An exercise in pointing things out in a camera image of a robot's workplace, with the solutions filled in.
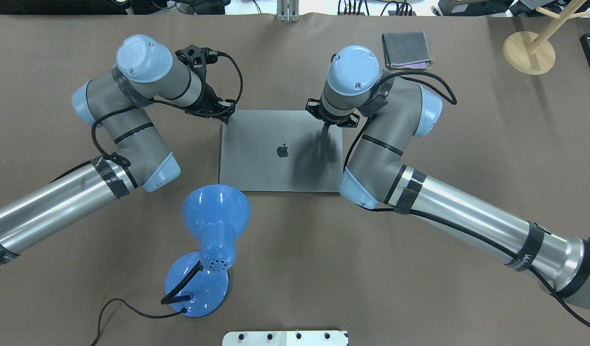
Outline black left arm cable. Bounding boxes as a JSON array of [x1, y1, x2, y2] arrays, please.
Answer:
[[90, 50, 244, 166]]

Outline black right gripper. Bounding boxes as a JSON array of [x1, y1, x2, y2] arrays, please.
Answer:
[[304, 98, 359, 145]]

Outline black lamp power cord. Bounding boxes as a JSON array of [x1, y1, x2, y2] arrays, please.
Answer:
[[90, 298, 188, 346]]

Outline grey laptop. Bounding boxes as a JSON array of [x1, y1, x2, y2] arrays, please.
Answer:
[[219, 110, 343, 193]]

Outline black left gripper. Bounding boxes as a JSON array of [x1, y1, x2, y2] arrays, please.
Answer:
[[175, 45, 236, 120]]

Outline blue desk lamp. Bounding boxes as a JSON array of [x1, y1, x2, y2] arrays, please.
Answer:
[[161, 184, 251, 318]]

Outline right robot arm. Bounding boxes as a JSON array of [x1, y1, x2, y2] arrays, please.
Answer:
[[306, 46, 590, 311]]

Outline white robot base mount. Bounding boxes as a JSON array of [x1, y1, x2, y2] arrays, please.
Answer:
[[222, 330, 350, 346]]

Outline wooden stand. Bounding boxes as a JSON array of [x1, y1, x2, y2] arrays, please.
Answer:
[[502, 0, 590, 75]]

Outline grey folded cloth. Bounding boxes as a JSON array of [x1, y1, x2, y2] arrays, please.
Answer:
[[381, 31, 433, 69]]

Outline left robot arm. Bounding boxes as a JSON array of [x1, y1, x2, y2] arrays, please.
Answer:
[[0, 34, 243, 266]]

